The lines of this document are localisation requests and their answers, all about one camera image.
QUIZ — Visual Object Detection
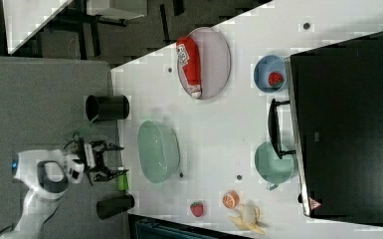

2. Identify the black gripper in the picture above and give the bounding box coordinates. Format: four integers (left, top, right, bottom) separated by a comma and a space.
76, 138, 127, 182

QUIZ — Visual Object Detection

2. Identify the green plastic strainer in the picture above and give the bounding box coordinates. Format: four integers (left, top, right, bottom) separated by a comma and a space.
137, 120, 180, 183

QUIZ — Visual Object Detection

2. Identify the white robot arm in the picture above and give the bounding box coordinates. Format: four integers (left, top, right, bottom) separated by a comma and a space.
0, 137, 126, 239

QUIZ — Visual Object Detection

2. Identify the green plastic spatula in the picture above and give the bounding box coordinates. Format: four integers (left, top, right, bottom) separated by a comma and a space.
63, 117, 97, 140

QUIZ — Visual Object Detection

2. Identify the black cylinder cup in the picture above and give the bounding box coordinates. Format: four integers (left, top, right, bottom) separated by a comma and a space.
96, 194, 135, 220

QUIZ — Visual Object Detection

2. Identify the black cylinder container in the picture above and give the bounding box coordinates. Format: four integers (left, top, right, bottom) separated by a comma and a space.
86, 96, 129, 121

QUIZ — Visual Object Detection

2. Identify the red strawberry toy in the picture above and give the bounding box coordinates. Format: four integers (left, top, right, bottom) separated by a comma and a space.
190, 201, 204, 217

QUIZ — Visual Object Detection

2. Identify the orange half toy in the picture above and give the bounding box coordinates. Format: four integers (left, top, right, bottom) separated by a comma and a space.
222, 190, 240, 209

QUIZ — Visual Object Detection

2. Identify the red ketchup bottle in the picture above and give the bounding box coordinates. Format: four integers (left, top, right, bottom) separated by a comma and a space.
176, 37, 202, 99

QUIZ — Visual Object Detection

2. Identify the grey oval plate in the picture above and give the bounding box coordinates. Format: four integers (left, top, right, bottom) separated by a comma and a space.
177, 27, 231, 100

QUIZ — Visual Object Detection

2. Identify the peeled banana toy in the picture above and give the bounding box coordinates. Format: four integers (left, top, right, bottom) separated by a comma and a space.
229, 204, 266, 235

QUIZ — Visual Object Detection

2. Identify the teal green mug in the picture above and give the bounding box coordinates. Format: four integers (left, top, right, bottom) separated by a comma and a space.
254, 141, 295, 191

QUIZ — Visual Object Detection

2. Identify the small red strawberry in cup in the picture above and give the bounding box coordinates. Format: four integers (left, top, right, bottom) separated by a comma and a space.
268, 72, 284, 88

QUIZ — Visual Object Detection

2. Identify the blue plastic cup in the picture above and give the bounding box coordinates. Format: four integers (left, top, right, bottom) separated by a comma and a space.
254, 55, 287, 94

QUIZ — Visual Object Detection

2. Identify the black toaster oven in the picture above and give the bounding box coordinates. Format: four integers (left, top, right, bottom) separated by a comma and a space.
268, 31, 383, 226

